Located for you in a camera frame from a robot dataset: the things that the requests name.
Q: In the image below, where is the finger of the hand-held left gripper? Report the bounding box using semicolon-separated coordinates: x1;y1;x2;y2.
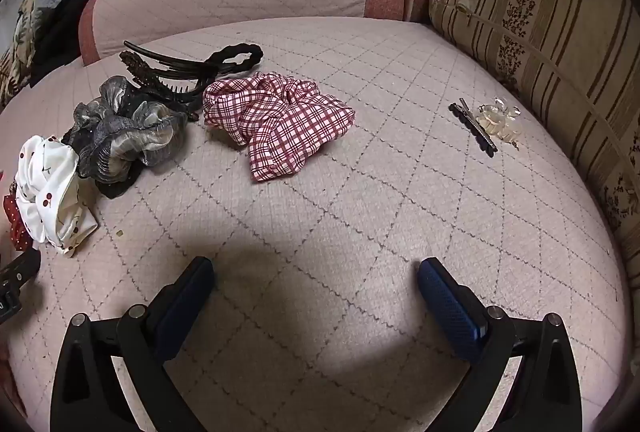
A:
0;248;42;295

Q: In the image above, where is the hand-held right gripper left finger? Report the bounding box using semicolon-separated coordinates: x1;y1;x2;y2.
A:
50;256;216;432

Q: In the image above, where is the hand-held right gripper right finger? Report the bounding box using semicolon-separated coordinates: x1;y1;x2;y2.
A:
418;257;583;432

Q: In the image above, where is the red polka dot scrunchie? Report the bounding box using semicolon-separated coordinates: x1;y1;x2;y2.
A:
2;195;38;253

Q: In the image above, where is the white cherry print scrunchie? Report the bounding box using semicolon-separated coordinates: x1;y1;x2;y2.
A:
14;135;99;258

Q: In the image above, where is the dark sheer organza scrunchie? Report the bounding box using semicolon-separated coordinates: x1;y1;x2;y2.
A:
62;100;146;199

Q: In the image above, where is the silver grey satin scrunchie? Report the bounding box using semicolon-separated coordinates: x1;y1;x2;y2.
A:
100;76;188;168

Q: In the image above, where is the red plaid scrunchie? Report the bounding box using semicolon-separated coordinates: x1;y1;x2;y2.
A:
202;72;356;183

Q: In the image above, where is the brown glitter claw hair clip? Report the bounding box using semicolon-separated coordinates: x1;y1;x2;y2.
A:
119;51;203;123

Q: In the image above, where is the black claw hair clip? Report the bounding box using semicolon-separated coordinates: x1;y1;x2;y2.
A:
123;40;221;86

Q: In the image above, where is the black wavy hair tie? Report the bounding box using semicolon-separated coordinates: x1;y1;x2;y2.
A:
207;43;264;76

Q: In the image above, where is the pink quilted sofa cover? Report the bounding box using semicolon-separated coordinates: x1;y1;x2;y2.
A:
0;17;633;432

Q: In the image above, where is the black hair barrette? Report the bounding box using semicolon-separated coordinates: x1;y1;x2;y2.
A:
448;98;498;157

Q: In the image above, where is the clear claw hair clip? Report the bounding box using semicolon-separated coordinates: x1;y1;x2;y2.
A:
474;96;523;148

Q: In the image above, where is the beige floral blanket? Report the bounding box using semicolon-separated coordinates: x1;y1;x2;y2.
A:
0;0;43;110

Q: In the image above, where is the black cloth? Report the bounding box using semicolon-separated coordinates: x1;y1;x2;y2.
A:
30;0;126;86

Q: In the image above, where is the striped floral sofa cushion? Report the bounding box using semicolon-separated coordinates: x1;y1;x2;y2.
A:
411;0;640;273

